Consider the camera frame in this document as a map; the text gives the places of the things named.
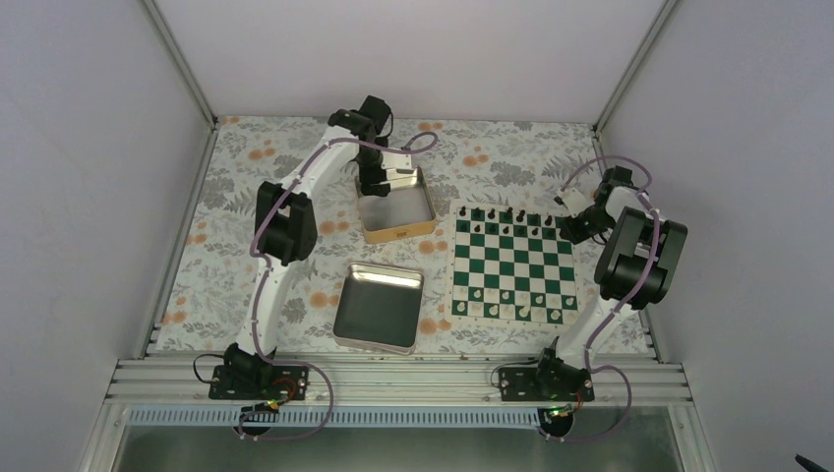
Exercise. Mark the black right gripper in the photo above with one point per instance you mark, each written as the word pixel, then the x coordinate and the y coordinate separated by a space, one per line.
pixel 574 234

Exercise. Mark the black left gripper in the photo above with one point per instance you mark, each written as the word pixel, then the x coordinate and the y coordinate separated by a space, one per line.
pixel 365 178

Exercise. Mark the gold metal tin box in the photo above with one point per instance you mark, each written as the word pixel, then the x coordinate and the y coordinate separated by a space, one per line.
pixel 406 211

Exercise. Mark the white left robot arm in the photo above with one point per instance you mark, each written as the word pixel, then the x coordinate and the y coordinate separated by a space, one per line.
pixel 286 228

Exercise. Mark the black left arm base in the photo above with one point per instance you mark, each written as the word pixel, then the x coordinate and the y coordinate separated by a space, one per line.
pixel 272 383

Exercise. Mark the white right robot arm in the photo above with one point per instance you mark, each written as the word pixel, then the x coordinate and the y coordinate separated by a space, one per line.
pixel 637 264

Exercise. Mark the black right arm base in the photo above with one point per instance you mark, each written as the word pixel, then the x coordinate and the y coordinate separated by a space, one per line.
pixel 562 383

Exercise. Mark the green white chess board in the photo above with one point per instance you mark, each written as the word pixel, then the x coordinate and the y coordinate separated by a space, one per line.
pixel 511 269

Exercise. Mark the floral patterned table mat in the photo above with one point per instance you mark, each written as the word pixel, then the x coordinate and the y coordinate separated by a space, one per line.
pixel 521 164

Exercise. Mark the metal tin lid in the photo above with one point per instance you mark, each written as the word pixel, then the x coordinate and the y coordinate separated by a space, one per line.
pixel 379 308

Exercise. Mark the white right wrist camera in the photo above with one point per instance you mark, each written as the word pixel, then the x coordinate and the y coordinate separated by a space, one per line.
pixel 574 201

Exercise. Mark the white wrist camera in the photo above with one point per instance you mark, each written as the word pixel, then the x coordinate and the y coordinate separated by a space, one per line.
pixel 574 201
pixel 396 163

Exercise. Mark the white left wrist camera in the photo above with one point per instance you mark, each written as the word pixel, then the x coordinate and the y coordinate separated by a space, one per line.
pixel 396 163

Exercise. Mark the front aluminium rail base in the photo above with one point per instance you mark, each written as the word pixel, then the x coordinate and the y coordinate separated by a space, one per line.
pixel 363 380

